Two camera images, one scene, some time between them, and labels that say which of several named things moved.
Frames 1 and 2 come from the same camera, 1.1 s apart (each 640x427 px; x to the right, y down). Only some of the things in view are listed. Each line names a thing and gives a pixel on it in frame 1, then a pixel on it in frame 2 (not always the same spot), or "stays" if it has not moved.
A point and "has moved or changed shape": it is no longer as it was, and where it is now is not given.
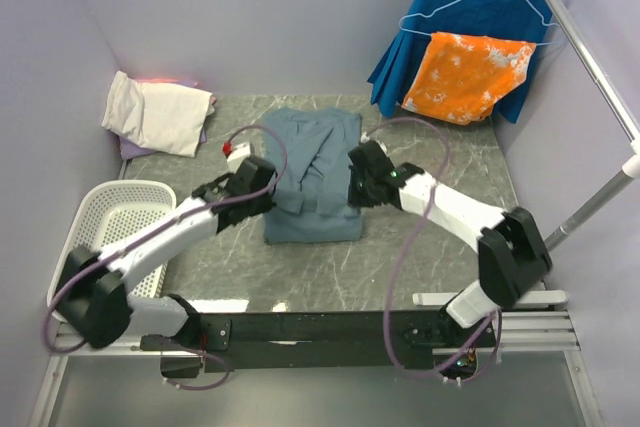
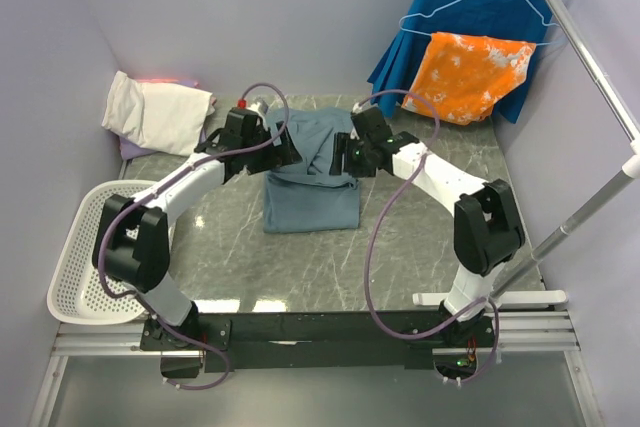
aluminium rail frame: [553, 331] stays
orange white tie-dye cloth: [460, 77] stays
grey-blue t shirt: [313, 204] has moved or changed shape
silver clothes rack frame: [601, 78] stays
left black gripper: [265, 205] to [279, 156]
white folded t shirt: [166, 119] stays
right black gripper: [354, 198] to [342, 146]
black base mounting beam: [265, 341] stays
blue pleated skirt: [477, 6] stays
